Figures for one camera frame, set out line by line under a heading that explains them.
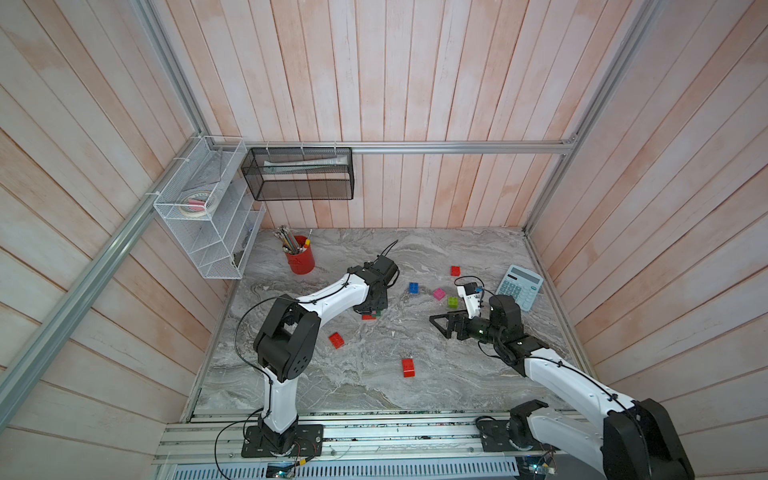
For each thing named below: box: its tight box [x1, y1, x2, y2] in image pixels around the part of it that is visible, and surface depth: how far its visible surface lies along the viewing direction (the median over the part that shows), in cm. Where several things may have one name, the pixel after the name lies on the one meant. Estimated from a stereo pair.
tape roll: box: [180, 191, 210, 218], surface depth 74 cm
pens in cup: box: [272, 225, 313, 255], surface depth 100 cm
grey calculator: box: [495, 264, 544, 312], surface depth 103 cm
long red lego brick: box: [401, 358, 415, 378], surface depth 86 cm
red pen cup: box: [285, 235, 315, 275], surface depth 103 cm
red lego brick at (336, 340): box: [328, 332, 345, 349], surface depth 91 cm
